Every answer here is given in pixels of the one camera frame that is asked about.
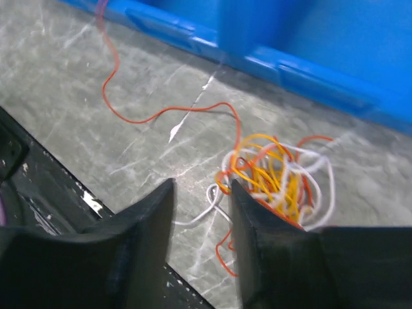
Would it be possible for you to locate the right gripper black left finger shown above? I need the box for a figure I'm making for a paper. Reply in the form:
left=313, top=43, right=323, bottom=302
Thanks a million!
left=1, top=179, right=175, bottom=308

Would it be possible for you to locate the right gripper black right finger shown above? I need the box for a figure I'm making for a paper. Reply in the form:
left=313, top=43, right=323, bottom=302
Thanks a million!
left=230, top=181, right=411, bottom=308

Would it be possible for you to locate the white wire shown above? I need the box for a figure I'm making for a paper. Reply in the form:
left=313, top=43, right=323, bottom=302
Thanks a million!
left=175, top=143, right=336, bottom=232

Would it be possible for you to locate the yellow wire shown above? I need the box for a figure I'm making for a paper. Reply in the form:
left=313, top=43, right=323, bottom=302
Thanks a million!
left=215, top=133, right=313, bottom=226

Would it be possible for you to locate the blue middle plastic bin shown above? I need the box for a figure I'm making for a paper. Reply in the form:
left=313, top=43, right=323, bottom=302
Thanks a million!
left=218, top=1, right=411, bottom=134

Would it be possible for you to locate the blue plastic bin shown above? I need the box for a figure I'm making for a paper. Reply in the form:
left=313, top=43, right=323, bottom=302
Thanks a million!
left=61, top=0, right=232, bottom=62
left=218, top=1, right=411, bottom=134

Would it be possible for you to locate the blue left plastic bin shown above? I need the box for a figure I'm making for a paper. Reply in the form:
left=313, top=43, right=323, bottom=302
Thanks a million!
left=61, top=0, right=232, bottom=62

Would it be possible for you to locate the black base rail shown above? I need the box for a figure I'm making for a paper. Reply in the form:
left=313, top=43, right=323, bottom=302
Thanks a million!
left=1, top=111, right=210, bottom=308

